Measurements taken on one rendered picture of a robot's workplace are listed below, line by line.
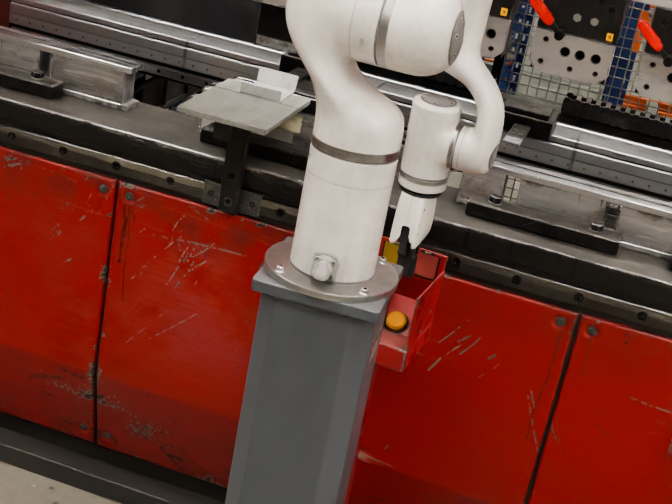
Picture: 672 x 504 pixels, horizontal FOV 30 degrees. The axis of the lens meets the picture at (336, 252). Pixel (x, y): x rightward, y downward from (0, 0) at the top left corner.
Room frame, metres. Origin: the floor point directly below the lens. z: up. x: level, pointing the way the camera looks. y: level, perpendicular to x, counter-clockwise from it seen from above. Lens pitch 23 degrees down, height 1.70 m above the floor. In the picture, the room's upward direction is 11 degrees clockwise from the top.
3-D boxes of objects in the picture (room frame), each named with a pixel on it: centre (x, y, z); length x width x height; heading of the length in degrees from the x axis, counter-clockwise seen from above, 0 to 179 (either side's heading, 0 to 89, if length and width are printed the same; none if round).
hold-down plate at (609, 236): (2.30, -0.38, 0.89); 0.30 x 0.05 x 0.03; 77
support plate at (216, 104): (2.35, 0.23, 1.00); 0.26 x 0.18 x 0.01; 167
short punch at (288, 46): (2.49, 0.19, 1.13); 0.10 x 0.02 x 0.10; 77
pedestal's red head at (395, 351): (2.12, -0.09, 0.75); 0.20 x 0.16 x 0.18; 72
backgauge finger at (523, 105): (2.54, -0.33, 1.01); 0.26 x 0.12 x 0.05; 167
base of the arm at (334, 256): (1.61, 0.00, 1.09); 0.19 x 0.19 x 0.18
